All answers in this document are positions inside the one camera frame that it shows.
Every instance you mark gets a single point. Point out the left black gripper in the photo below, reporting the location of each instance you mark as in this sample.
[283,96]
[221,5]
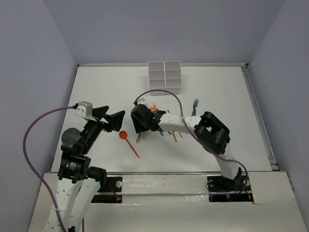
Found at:
[102,121]

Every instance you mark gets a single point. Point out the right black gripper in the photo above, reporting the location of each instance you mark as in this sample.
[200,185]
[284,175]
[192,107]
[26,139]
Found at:
[139,127]

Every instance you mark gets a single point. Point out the orange plastic spoon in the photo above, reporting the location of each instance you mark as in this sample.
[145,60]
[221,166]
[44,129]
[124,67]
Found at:
[123,135]

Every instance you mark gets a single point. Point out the blue plastic fork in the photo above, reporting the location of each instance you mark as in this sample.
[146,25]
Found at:
[195,104]

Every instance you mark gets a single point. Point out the copper metal fork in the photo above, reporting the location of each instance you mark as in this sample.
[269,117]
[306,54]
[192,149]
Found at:
[153,108]

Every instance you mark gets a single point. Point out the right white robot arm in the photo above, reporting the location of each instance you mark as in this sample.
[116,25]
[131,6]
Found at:
[209,131]

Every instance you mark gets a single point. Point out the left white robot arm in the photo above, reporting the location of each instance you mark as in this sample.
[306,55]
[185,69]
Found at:
[78,181]

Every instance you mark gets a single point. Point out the left white divided container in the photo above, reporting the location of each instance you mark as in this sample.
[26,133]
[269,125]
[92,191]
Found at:
[156,73]

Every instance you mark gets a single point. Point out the white divided container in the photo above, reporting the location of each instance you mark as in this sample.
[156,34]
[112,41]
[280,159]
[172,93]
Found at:
[156,73]
[173,76]

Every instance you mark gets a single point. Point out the right white divided container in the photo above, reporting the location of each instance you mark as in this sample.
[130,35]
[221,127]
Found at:
[173,76]

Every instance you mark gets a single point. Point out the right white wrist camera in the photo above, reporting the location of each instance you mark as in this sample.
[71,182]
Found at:
[142,101]

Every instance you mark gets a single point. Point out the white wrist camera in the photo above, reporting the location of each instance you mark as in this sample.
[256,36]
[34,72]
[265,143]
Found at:
[84,109]
[142,101]

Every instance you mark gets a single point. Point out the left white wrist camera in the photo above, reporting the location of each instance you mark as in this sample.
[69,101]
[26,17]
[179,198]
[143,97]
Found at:
[84,109]

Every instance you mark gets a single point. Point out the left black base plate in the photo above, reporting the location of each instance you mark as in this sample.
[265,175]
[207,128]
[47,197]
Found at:
[108,191]

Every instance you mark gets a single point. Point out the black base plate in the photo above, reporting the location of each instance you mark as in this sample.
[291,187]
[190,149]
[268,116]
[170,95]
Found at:
[108,191]
[226,191]

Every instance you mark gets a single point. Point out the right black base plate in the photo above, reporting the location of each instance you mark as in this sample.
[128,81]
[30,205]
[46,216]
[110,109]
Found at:
[226,191]

